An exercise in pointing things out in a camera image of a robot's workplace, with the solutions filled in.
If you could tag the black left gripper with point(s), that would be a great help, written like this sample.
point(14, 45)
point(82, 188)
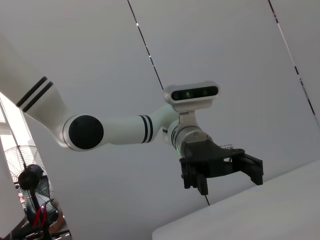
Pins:
point(207, 160)

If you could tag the black standing fan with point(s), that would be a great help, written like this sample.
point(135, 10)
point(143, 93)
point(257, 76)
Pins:
point(27, 178)

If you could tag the black office chair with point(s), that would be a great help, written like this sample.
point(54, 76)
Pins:
point(50, 215)

